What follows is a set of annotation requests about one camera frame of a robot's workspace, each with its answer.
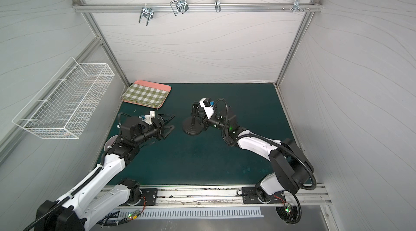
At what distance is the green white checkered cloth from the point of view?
1.11 meters

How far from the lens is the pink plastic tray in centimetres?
110

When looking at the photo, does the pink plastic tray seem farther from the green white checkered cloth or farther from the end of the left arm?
the end of the left arm

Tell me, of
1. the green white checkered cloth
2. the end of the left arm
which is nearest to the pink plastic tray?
the green white checkered cloth
